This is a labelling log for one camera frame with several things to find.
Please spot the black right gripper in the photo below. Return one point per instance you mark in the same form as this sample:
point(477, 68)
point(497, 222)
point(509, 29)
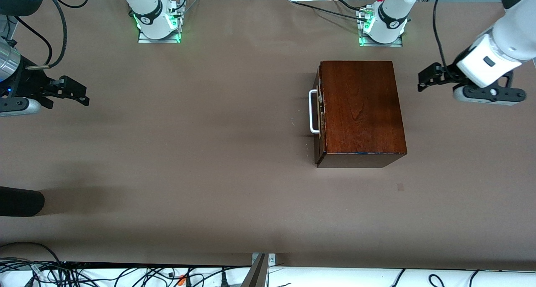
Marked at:
point(30, 84)

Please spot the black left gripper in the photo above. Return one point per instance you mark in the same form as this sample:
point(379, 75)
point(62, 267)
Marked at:
point(444, 74)

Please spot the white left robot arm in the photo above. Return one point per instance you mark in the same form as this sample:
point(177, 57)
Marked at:
point(511, 40)

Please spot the dark brown wooden cabinet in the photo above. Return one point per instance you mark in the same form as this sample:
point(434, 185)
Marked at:
point(360, 107)

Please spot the black ribbed cylinder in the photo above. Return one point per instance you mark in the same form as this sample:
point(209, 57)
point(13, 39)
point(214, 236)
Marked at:
point(21, 201)

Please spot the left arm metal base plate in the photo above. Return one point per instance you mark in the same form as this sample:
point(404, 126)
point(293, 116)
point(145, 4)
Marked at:
point(379, 45)

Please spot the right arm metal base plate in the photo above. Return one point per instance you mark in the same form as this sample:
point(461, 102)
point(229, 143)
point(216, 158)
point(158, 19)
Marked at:
point(159, 40)

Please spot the grey metal bracket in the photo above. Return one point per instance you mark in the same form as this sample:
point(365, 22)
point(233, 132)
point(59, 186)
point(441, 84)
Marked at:
point(258, 274)

